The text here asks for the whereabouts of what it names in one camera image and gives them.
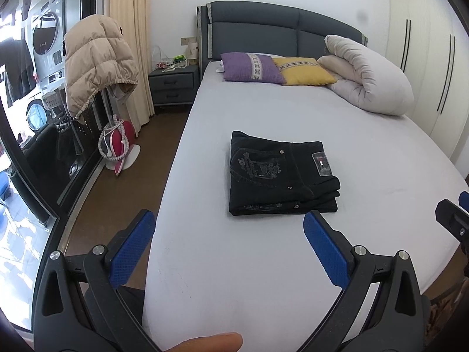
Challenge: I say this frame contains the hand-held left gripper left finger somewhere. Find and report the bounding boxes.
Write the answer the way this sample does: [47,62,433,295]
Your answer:
[33,209,162,352]

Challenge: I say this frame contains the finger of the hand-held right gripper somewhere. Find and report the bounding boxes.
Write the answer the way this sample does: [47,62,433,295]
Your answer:
[435,191,469,279]

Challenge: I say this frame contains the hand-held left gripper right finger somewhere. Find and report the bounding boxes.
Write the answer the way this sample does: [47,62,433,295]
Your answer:
[297,210,431,352]

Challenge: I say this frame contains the dark denim pants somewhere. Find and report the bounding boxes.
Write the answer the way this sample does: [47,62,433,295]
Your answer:
[229,131,341,216]

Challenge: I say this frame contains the person's left hand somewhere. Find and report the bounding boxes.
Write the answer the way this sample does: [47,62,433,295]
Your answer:
[171,332,244,352]

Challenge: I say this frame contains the bed with white sheet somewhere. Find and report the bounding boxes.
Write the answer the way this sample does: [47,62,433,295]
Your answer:
[142,60,469,352]

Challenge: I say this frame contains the red and white appliance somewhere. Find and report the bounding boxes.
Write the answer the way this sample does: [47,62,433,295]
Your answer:
[98,115,142,176]

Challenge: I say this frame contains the glass sliding door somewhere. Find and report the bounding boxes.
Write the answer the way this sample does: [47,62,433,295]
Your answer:
[0,0,112,235]

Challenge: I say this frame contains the white wardrobe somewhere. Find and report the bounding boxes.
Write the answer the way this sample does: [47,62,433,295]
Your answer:
[385,0,469,182]

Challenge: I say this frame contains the white folded duvet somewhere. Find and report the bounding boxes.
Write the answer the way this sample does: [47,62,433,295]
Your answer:
[317,35,415,117]

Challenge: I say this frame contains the grey nightstand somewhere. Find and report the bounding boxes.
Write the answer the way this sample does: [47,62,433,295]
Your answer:
[148,65,200,107]

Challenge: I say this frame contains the yellow pillow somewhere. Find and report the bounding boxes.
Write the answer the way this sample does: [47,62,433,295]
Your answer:
[272,57,338,87]

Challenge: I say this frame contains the beige puffer jacket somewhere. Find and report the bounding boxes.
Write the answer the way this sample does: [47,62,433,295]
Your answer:
[63,14,140,122]

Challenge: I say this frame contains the purple pillow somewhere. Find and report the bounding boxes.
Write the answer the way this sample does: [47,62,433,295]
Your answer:
[220,52,287,84]

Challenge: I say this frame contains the cream curtain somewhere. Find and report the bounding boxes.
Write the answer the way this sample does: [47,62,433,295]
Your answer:
[108,0,157,133]

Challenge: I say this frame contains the grey upholstered headboard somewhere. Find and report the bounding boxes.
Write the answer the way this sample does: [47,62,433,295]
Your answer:
[196,1,369,81]

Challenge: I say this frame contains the white washing machine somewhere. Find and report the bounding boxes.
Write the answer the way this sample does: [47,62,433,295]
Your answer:
[30,0,67,83]

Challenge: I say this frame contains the white wire basket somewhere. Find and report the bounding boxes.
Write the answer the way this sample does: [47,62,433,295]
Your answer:
[155,45,188,71]

